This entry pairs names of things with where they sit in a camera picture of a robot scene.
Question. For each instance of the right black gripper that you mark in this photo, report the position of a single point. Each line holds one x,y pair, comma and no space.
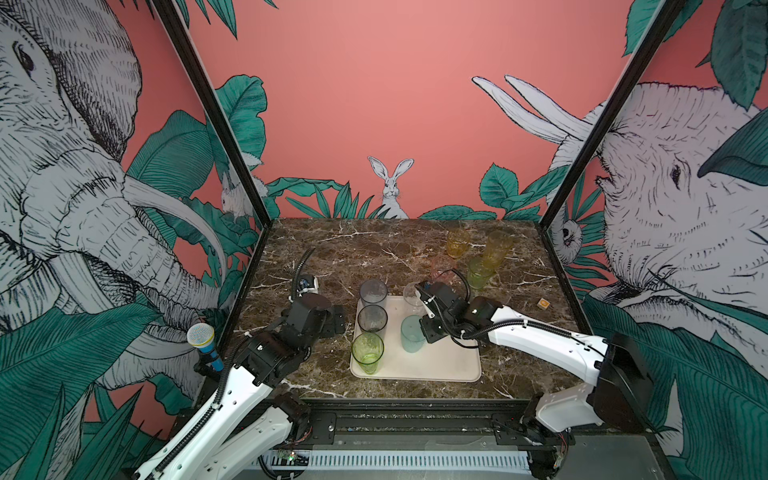
426,321

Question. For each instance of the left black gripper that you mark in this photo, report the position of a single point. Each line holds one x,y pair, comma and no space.
331,328

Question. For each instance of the clear pink tall tumbler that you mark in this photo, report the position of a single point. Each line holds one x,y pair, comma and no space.
411,296

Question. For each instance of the teal frosted tumbler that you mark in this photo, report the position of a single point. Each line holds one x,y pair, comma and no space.
412,337

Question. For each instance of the dark smoky transparent tumbler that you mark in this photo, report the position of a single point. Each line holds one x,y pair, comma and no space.
373,319

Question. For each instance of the light green faceted tumbler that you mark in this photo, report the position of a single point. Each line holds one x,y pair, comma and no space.
367,351

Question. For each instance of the blue-grey transparent tumbler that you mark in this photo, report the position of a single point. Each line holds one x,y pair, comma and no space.
373,292

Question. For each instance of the amber faceted tumbler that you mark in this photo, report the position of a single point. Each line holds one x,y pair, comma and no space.
458,242

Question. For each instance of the yellow tall tumbler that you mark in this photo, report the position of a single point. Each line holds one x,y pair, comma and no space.
498,244

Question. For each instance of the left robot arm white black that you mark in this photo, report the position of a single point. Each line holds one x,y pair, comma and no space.
245,417

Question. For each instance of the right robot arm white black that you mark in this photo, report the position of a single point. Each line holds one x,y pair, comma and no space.
615,383

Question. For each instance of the green short tumbler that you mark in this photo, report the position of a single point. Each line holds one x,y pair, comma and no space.
479,273

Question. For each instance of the pink faceted short tumbler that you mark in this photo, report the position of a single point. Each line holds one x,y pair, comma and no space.
439,265

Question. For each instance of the small wooden block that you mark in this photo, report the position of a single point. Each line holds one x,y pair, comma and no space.
543,303

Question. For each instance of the white ribbed vent strip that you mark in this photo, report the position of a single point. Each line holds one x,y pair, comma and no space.
336,460

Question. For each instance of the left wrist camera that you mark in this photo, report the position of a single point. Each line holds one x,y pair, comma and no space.
307,283

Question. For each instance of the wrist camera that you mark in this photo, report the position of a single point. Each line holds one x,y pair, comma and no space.
307,283
440,298

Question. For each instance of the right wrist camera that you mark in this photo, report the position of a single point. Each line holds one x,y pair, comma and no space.
440,298

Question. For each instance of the black front frame rail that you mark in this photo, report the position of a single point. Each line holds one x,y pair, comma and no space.
509,422

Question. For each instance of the black left frame post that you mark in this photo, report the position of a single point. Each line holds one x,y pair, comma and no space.
177,32

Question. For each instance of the black frame post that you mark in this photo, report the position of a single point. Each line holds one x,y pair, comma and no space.
177,32
653,36

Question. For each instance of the black right frame post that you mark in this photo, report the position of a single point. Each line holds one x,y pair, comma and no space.
653,36

